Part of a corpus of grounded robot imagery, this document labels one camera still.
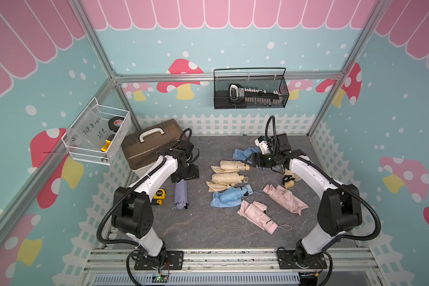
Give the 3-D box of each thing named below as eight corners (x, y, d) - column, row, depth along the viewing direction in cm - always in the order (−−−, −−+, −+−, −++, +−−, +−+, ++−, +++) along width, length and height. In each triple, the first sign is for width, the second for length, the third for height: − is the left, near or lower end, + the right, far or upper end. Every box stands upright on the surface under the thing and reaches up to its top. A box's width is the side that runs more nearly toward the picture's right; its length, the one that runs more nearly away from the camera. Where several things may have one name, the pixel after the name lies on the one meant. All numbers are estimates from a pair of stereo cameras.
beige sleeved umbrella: (211, 174, 103) (211, 170, 99) (212, 164, 107) (212, 159, 104) (249, 174, 103) (250, 170, 99) (248, 164, 107) (249, 159, 104)
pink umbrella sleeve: (261, 194, 95) (263, 188, 90) (268, 184, 99) (271, 178, 94) (299, 219, 87) (303, 214, 82) (305, 207, 90) (309, 202, 86)
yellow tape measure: (153, 204, 92) (152, 202, 90) (157, 190, 97) (155, 188, 95) (164, 204, 92) (162, 202, 90) (167, 190, 97) (165, 188, 95)
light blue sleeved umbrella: (210, 207, 91) (210, 203, 88) (211, 188, 97) (211, 185, 94) (262, 207, 91) (264, 203, 88) (260, 188, 97) (261, 185, 94)
